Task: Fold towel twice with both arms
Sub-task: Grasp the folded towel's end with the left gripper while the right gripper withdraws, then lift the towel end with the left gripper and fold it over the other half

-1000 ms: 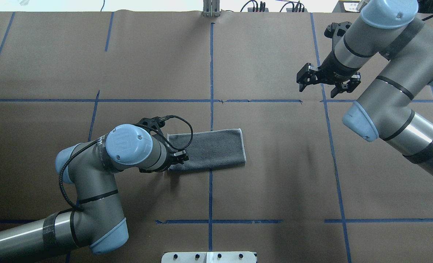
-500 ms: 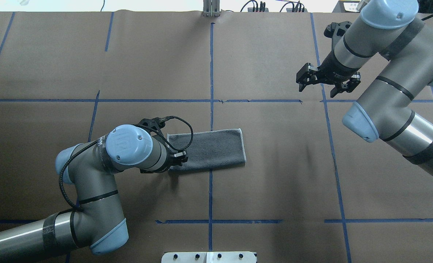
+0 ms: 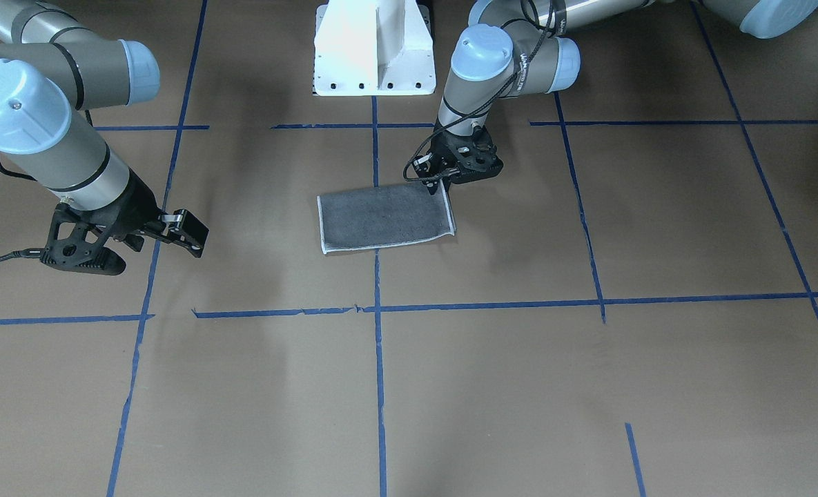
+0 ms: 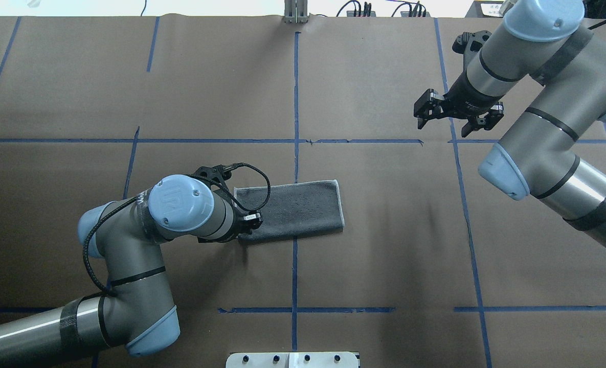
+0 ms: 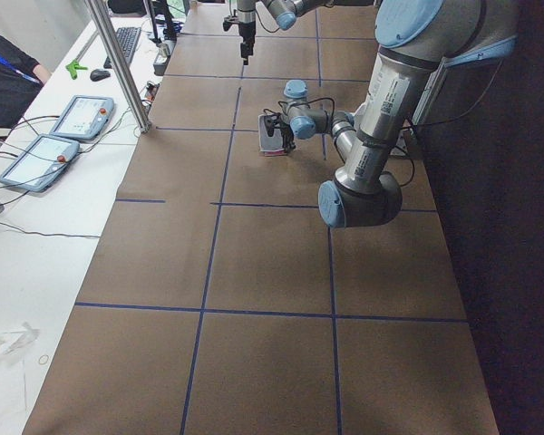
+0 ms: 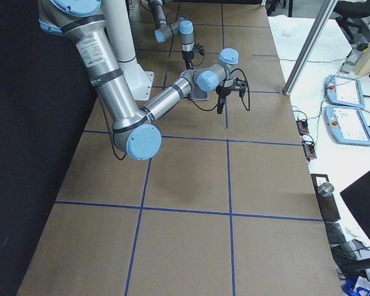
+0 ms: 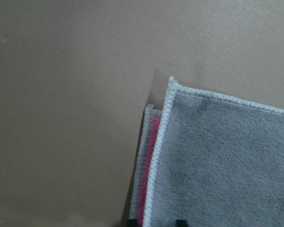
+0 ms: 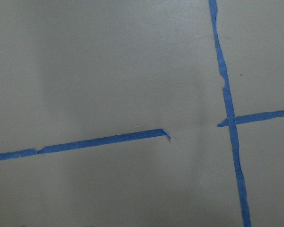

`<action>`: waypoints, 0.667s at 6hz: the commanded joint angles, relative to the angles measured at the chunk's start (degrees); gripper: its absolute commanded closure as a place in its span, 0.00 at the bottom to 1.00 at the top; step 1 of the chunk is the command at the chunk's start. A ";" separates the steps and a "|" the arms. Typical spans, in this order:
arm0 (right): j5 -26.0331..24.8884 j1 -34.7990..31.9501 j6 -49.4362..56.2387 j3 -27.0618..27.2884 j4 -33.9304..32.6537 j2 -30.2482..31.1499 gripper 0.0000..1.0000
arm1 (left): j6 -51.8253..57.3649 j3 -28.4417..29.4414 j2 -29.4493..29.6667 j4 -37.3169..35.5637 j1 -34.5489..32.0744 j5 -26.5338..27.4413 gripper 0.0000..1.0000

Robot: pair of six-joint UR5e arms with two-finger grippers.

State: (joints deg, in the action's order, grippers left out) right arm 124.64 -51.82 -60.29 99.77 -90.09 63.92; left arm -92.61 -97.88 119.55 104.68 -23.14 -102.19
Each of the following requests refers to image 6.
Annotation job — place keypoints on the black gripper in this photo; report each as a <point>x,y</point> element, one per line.
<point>188,57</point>
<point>222,91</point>

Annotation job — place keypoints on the pink towel with white edge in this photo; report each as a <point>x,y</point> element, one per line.
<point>198,95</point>

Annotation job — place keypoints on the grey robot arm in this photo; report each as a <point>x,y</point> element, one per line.
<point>101,32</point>
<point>183,27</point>

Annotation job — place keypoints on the upper orange black connector box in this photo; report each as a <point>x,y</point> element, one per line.
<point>302,126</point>

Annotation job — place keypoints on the orange black connector box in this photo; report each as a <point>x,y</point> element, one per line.
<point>309,149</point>
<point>302,126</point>

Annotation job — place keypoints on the lower orange black connector box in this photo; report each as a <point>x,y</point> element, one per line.
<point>309,149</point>

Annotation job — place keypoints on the white side table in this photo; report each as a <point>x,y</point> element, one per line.
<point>343,164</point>

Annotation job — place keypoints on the upper teach pendant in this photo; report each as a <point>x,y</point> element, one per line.
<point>344,91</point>

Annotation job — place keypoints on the teach pendant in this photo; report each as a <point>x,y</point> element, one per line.
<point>347,125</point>
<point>344,91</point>

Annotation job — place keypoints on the lower teach pendant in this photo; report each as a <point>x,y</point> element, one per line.
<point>347,125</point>

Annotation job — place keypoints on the silver metal cylinder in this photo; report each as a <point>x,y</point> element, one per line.
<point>325,189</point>

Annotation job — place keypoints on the black office chair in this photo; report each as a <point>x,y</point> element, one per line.
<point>351,10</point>

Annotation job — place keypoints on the black flat plate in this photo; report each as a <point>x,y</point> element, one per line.
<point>327,205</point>

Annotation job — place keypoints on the aluminium frame post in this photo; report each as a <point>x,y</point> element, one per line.
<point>310,42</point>

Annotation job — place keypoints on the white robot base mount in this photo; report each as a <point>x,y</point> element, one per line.
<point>121,40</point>

